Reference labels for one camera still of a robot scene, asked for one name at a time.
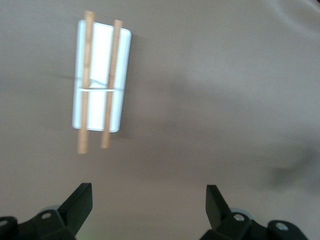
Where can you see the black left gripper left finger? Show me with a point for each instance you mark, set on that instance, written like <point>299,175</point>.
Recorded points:
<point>75,207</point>

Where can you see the white rack with wooden rods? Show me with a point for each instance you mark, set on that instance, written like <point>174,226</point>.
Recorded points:
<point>100,50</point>

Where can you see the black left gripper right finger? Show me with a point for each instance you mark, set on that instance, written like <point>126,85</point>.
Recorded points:
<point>216,207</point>

